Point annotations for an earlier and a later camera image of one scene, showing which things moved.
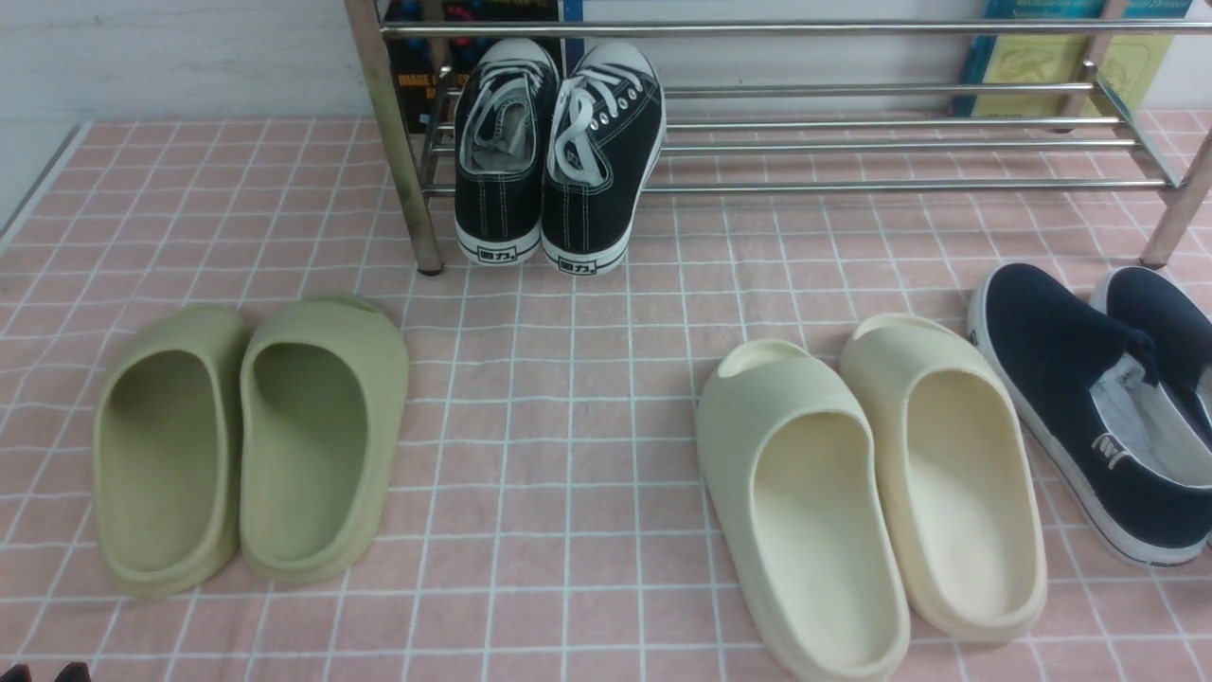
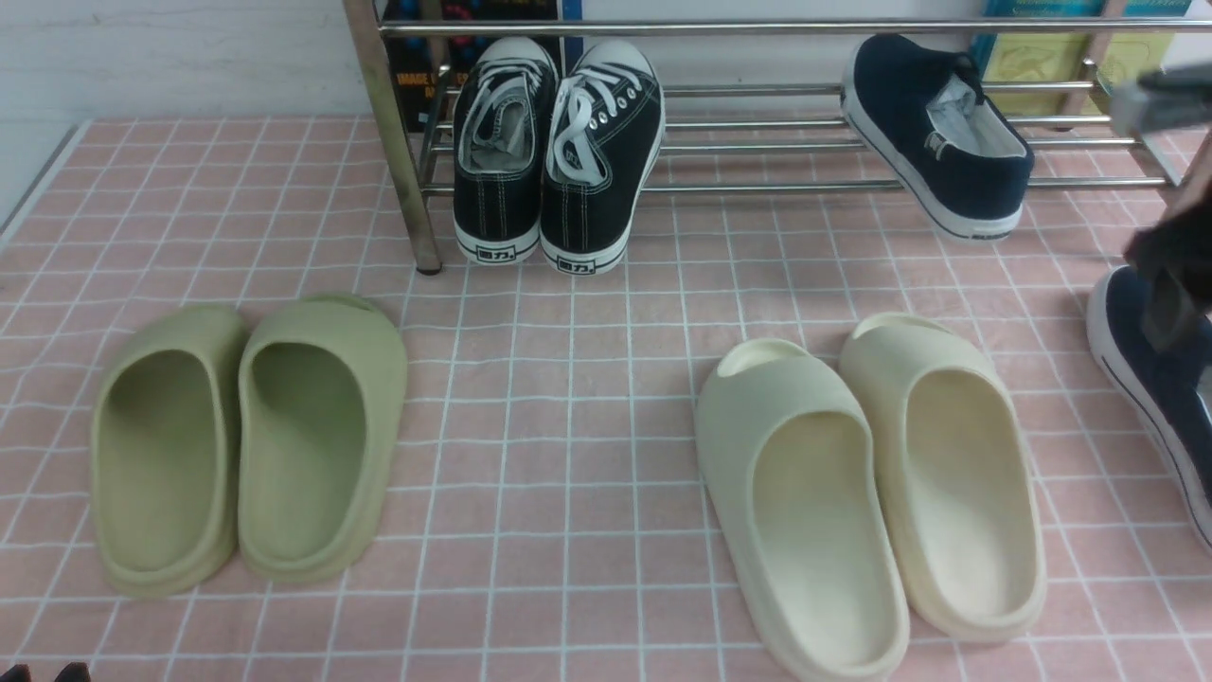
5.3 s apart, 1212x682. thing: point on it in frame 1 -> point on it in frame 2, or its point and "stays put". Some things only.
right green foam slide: [323, 394] stays put
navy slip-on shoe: [1179, 329] stays put
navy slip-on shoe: [1131, 460] -> [924, 113]
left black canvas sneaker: [506, 101] stays put
